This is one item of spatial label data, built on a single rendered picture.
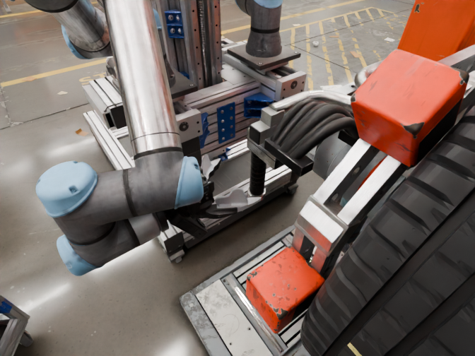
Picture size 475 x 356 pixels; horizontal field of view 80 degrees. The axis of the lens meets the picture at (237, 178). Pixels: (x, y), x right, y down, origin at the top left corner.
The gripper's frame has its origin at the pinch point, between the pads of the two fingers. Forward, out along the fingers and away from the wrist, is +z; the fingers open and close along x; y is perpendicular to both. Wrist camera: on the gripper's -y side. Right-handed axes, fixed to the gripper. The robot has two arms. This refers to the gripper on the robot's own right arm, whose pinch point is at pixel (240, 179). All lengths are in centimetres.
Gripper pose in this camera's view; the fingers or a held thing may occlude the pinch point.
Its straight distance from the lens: 62.4
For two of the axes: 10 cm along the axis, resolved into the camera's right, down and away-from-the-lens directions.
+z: 8.1, -4.1, 4.2
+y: 0.0, -7.2, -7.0
